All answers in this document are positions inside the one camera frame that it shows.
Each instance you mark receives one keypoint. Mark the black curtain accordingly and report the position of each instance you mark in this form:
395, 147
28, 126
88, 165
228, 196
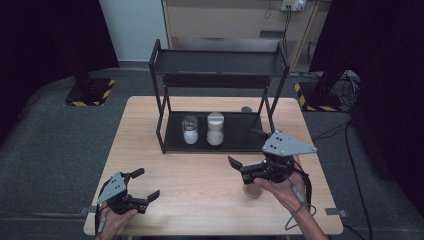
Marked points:
393, 66
40, 40

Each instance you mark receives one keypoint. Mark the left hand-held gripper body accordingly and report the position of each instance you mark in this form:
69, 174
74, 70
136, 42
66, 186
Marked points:
115, 190

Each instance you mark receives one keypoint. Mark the grey tape piece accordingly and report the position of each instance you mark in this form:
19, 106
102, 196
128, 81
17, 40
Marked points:
336, 211
88, 209

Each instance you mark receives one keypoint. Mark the black metal two-tier shelf rack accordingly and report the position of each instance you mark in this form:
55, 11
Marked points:
233, 133

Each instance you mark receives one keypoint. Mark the person's right hand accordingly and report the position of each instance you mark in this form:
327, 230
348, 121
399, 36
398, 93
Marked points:
283, 191

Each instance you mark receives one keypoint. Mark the light wooden cabinet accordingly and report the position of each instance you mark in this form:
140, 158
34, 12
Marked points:
226, 23

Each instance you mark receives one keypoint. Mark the white-lidded jar of white powder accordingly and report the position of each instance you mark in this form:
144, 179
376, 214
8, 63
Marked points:
215, 128

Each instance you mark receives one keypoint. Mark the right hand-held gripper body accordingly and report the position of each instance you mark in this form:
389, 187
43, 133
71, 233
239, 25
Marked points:
286, 146

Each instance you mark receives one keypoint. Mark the white-lidded jar of brown powder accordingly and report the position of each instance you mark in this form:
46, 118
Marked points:
252, 191

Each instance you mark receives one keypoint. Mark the glass jar with silver lid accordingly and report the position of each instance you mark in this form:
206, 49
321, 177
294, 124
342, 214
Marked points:
190, 133

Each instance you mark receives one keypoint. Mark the white power strip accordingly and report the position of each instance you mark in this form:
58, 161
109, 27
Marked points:
293, 4

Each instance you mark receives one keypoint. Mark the person's left hand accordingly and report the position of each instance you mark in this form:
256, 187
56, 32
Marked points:
115, 223

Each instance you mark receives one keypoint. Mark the black stand with striped base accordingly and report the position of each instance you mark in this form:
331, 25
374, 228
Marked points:
320, 96
90, 91

